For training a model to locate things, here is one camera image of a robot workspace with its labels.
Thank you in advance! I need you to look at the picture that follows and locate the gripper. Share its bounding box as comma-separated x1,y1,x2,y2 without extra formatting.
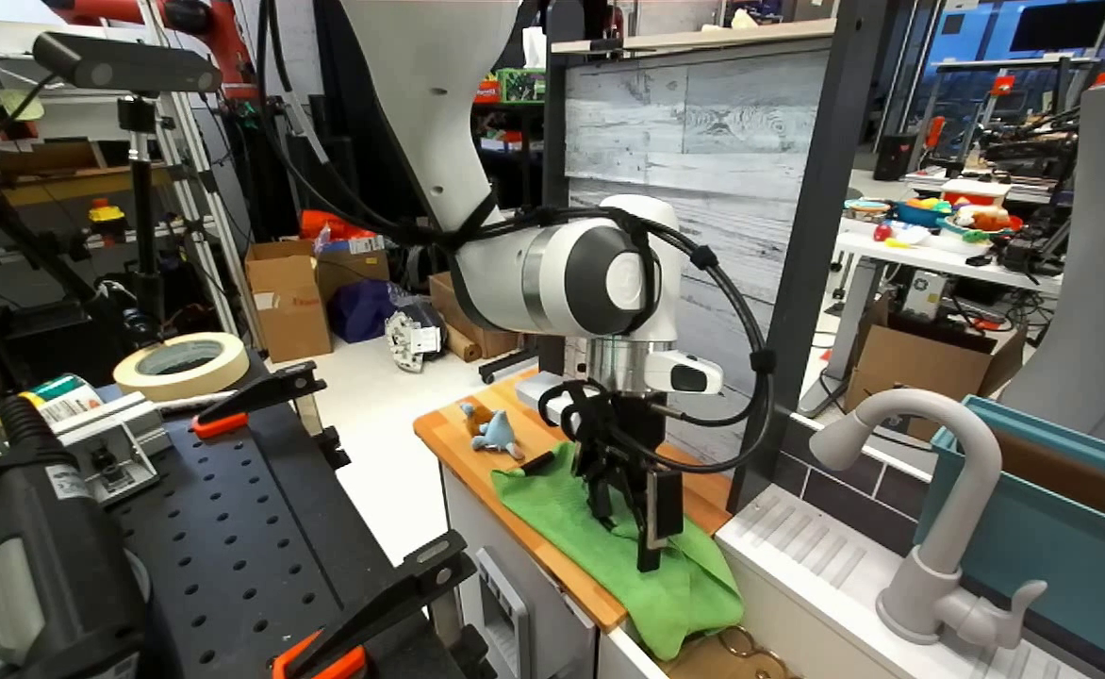
571,385,685,574

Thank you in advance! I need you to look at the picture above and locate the green towel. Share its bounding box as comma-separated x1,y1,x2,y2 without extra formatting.
490,440,746,662

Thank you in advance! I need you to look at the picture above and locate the toy kitchen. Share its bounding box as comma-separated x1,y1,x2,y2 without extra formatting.
414,17,1105,679

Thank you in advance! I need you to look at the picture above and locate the blue plush toy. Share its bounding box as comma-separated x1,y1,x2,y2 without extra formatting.
472,408,526,462

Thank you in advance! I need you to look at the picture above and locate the cardboard tube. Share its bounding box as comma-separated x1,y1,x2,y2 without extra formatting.
446,324,484,365

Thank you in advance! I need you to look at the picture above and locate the flat cardboard box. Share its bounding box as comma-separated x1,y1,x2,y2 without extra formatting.
427,271,522,360

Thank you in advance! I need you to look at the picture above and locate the white and black device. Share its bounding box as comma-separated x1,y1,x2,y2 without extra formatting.
384,306,446,374

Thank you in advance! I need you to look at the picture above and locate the black and orange clamp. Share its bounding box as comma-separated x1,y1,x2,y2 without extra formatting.
270,529,478,679
190,360,328,440

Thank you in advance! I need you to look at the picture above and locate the grey toy tap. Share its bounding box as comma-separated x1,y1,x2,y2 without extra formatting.
808,388,1049,651

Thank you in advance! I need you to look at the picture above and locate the large cardboard box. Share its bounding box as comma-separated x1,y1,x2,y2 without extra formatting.
843,300,1028,444

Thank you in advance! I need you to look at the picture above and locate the blue bag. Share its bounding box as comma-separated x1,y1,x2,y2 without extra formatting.
328,279,399,344

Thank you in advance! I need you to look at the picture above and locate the open cardboard box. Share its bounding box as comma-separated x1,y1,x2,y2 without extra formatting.
312,236,392,305

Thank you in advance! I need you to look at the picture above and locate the teal box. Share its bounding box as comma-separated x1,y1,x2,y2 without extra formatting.
915,395,1105,672

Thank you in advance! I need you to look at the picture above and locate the tall cardboard box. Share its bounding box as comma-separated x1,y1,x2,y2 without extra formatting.
243,240,334,365

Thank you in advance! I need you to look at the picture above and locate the white desk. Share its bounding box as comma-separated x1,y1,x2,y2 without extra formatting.
821,215,1064,418

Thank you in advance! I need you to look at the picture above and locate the roll of masking tape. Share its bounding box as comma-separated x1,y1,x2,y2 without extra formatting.
112,331,251,403

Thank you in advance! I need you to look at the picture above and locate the grey electrical box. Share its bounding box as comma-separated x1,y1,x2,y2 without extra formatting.
43,390,173,506

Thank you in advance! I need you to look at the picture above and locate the black power plug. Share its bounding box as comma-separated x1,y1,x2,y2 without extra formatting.
0,394,150,679

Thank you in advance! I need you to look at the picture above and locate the grey door handle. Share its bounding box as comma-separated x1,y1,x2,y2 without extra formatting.
474,546,533,679

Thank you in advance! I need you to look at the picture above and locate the metal ring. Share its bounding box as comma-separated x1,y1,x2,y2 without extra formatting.
717,624,761,659

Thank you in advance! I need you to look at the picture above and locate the camera on mount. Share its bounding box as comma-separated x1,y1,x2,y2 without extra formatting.
31,30,224,333

